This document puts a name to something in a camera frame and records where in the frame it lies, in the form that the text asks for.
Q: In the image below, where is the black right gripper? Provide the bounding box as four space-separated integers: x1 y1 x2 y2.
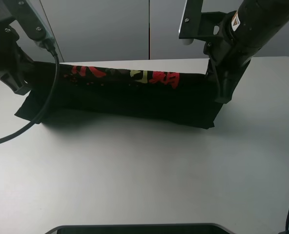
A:
203 36 253 104

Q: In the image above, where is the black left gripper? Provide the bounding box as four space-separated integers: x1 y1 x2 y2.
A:
0 18 33 95

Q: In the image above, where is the black printed t-shirt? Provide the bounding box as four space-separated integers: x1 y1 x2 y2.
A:
14 61 227 130

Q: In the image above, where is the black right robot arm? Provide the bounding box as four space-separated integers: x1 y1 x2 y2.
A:
205 0 289 104

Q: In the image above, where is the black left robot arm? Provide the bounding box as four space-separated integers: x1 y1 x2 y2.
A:
0 0 33 96

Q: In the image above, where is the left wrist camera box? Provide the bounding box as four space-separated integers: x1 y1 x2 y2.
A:
15 0 55 53

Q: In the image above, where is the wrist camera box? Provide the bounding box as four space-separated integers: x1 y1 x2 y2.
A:
179 0 228 44
15 0 55 53

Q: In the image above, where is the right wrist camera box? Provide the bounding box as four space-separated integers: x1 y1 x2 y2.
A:
179 0 228 44

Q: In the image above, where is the dark base plate edge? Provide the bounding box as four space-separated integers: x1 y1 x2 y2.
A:
47 223 232 234

